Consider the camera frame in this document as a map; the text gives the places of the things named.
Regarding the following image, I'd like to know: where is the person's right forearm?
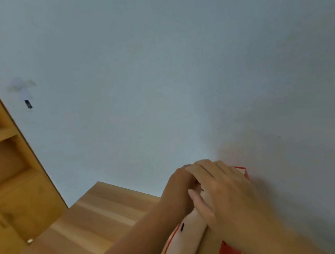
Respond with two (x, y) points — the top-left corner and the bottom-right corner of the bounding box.
(241, 218), (329, 254)

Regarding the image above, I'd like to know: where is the red cardboard box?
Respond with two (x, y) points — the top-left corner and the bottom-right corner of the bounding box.
(149, 165), (262, 254)

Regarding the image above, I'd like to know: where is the wooden shelf unit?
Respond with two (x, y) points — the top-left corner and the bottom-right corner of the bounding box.
(0, 12), (76, 254)

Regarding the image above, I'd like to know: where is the person's left forearm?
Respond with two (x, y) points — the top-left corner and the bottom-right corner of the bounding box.
(58, 193), (194, 254)

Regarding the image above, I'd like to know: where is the person's right hand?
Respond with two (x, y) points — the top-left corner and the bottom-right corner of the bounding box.
(184, 151), (278, 254)

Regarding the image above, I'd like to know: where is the person's left hand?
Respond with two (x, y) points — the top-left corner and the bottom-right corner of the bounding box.
(157, 164), (206, 223)

